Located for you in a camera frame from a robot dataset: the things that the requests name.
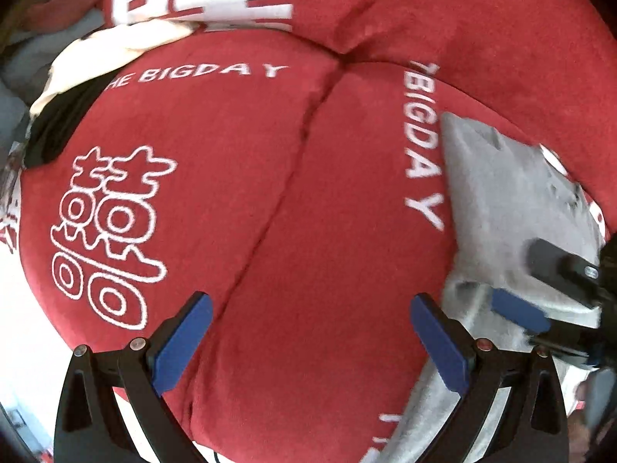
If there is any black cloth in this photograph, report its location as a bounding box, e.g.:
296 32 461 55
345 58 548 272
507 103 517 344
23 76 106 169

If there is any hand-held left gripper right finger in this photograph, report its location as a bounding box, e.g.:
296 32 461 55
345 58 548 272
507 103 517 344
410 292 563 463

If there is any grey small garment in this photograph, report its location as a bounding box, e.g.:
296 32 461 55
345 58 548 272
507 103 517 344
371 112 609 463

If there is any red printed blanket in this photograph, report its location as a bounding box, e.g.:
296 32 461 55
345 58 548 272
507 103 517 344
0 0 617 463

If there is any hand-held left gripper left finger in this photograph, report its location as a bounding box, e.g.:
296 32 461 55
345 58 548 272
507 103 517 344
53 291 214 463

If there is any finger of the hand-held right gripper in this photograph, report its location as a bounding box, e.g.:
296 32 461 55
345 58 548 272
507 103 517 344
491 288 601 368
527 238 609 310

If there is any cream white cloth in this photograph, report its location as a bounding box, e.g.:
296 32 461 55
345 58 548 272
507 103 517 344
29 22 199 117

